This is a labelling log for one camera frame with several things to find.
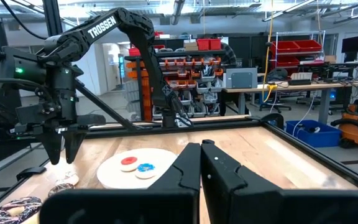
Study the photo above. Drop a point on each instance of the orange parts bin rack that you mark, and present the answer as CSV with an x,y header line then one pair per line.
x,y
197,77

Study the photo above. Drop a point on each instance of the black frame side clip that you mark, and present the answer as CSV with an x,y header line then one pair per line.
x,y
30,171

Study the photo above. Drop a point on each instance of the small chocolate iced donut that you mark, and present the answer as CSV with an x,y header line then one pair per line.
x,y
57,188

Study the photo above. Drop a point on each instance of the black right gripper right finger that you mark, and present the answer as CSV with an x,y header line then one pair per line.
x,y
228,193

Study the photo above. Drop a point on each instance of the small white iced donut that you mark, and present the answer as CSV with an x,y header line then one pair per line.
x,y
71,179

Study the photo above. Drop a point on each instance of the red plastic storage bin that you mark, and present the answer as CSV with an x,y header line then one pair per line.
x,y
215,45
134,52
309,45
203,45
283,47

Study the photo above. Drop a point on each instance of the black frame corner bracket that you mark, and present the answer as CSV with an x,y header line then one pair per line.
x,y
275,116

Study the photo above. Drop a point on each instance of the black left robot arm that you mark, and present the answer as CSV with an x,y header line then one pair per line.
x,y
145,46

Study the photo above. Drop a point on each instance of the grey equipment box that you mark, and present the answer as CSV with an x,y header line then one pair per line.
x,y
241,79

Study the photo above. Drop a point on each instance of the black office chair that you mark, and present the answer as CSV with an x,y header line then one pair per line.
x,y
277,74

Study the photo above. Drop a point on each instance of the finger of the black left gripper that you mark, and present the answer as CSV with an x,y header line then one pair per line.
x,y
53,143
71,143

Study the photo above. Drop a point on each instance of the small blue iced donut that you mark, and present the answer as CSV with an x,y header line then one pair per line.
x,y
145,175

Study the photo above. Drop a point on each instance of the large chocolate iced donut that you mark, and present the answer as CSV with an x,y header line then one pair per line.
x,y
30,205

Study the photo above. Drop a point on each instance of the orange shop vacuum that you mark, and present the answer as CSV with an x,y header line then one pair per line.
x,y
353,130

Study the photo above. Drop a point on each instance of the small cardboard box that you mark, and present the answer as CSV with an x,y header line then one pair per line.
x,y
190,46

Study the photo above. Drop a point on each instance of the long wooden workbench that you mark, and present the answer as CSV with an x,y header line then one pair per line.
x,y
247,90

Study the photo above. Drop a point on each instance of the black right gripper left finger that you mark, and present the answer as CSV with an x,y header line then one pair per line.
x,y
179,180

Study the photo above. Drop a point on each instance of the black computer monitor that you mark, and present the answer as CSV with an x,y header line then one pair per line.
x,y
351,44

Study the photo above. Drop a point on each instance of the black aluminium table frame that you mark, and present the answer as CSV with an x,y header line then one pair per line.
x,y
213,125

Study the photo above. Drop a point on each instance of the small red iced donut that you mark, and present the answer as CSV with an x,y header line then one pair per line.
x,y
123,161

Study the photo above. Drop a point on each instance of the blue plastic bin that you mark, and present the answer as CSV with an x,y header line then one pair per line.
x,y
322,138

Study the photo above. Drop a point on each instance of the white ceramic plate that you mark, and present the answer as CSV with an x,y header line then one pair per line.
x,y
113,177

